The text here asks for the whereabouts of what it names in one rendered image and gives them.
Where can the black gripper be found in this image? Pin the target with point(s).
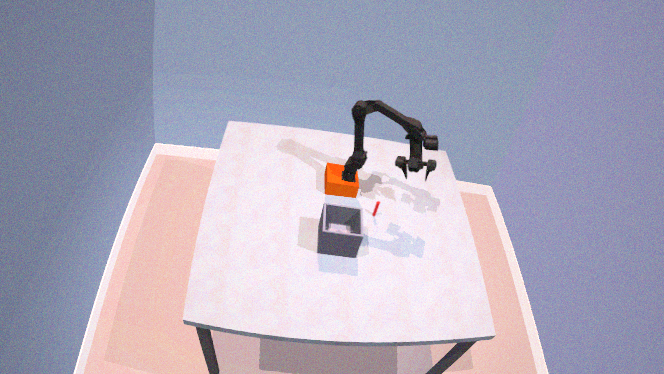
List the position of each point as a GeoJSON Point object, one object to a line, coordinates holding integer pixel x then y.
{"type": "Point", "coordinates": [401, 163]}

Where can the white square plate with hole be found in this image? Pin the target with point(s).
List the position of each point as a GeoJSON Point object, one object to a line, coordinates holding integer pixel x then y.
{"type": "Point", "coordinates": [338, 228]}

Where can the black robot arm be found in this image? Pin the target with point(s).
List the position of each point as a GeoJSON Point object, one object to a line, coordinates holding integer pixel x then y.
{"type": "Point", "coordinates": [411, 125]}

